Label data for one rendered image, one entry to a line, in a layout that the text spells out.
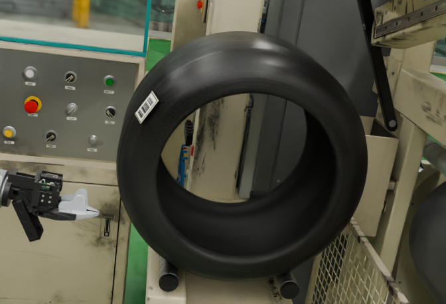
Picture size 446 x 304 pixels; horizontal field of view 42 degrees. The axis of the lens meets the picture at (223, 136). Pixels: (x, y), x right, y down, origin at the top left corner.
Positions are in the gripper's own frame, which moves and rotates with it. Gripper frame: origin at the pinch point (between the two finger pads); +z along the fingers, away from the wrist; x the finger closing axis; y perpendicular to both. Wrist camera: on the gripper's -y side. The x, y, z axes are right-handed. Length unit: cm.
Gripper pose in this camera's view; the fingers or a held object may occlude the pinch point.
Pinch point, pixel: (93, 215)
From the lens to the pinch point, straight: 140.3
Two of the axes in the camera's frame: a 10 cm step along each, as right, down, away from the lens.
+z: 9.6, 2.1, 1.7
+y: 2.5, -9.2, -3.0
